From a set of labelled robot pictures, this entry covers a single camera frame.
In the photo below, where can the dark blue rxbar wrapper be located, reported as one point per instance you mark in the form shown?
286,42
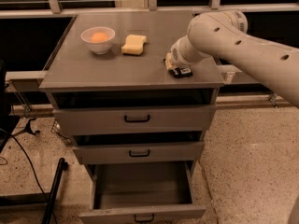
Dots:
180,72

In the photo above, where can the orange fruit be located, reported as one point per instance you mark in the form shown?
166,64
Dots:
99,37

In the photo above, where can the grey drawer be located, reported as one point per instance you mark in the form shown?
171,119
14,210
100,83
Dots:
157,111
142,193
138,147

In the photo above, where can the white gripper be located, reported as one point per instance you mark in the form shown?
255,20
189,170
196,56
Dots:
177,55

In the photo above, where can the black pole stand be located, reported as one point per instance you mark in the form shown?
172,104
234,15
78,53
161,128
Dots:
61,166

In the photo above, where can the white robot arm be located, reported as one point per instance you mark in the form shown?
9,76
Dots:
224,35

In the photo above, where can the metal window railing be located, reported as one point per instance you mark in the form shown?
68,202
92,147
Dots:
124,8

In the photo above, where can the yellow sponge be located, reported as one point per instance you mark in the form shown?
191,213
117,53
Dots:
134,44

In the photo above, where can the grey bottom drawer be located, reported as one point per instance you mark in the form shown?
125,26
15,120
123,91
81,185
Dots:
142,193

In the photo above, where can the grey top drawer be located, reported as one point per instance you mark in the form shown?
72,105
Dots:
157,111

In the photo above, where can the grey drawer cabinet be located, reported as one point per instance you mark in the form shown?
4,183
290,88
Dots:
77,69

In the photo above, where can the grey middle drawer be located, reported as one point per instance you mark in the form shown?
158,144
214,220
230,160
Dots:
138,147

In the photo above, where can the black tripod foot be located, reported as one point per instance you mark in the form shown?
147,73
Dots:
28,128

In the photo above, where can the white ceramic bowl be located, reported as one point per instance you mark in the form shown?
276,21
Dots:
102,47

